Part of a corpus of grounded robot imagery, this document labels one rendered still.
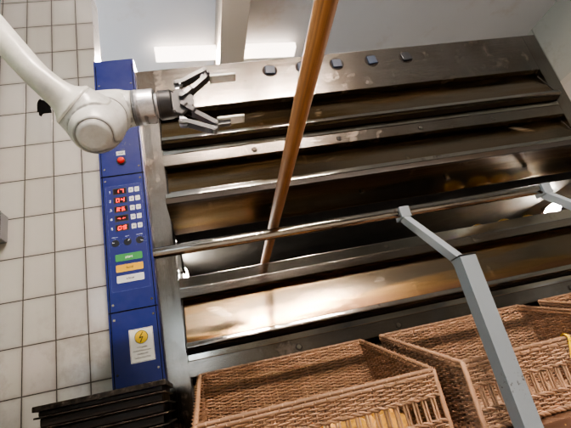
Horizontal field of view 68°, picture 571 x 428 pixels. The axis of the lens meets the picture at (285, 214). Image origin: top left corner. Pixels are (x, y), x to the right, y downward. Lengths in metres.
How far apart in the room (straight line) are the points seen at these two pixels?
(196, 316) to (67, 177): 0.72
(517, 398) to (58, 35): 2.09
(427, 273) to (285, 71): 1.05
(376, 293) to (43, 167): 1.32
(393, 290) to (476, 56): 1.26
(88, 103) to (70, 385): 0.91
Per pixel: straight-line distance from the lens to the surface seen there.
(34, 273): 1.68
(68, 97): 1.01
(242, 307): 1.51
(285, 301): 1.52
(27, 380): 1.61
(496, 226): 1.88
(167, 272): 1.55
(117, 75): 1.96
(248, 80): 1.94
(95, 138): 0.96
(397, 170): 1.63
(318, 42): 0.61
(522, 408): 1.04
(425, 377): 1.08
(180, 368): 1.49
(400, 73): 2.12
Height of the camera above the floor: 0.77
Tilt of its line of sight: 21 degrees up
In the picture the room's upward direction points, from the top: 13 degrees counter-clockwise
